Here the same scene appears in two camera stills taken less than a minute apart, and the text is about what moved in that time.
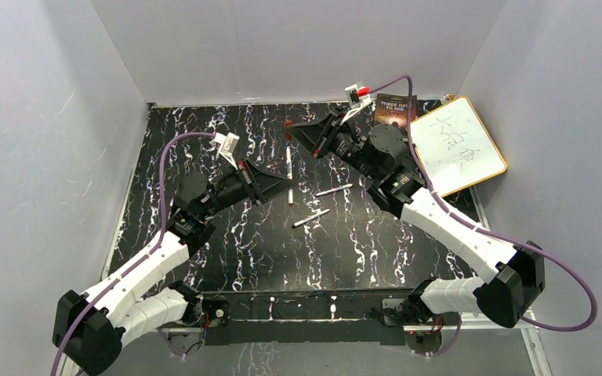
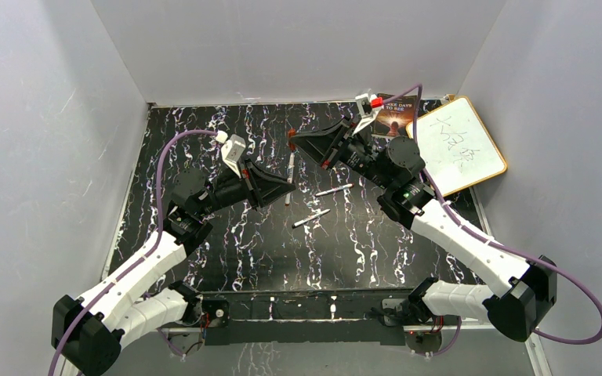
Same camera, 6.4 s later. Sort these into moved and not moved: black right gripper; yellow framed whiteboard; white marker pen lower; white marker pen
Moved: black right gripper
Not moved: yellow framed whiteboard; white marker pen lower; white marker pen
